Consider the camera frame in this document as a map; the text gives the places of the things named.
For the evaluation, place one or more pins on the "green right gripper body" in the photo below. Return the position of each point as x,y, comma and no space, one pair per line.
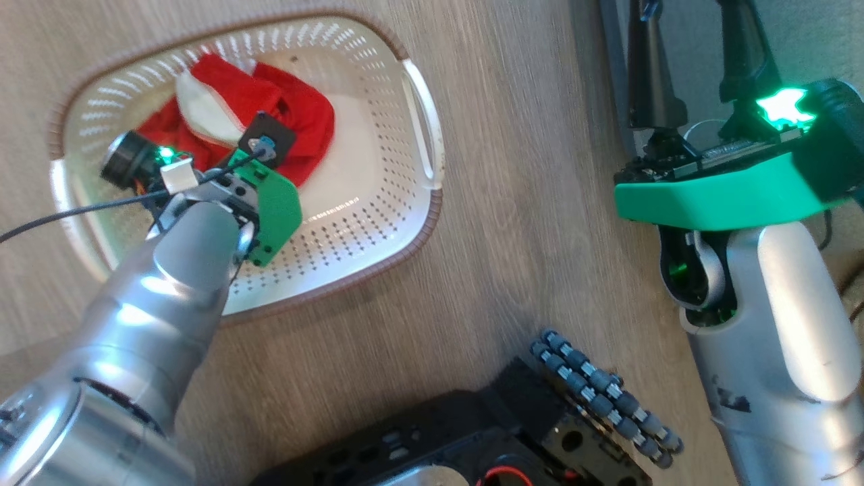
715,192

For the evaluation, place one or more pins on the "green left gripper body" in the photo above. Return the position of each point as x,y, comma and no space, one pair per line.
277,209

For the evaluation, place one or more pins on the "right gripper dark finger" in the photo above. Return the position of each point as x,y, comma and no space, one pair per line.
651,74
742,50

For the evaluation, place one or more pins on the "red and white garment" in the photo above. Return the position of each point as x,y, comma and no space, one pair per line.
297,111

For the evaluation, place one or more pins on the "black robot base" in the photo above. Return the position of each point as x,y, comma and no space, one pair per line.
432,439

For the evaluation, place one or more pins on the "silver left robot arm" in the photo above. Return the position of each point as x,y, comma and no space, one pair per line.
135,324

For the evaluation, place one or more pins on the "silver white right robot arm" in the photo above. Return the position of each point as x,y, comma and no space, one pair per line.
783,351

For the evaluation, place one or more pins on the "grey fabric sofa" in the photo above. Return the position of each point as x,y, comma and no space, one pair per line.
695,61

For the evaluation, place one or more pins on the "cream perforated laundry basket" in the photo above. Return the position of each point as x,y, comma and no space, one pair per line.
364,155

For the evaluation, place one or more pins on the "grey roller omni wheel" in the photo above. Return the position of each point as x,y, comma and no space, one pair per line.
607,395

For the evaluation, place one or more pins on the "black left wrist camera plate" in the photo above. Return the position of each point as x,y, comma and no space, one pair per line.
275,128

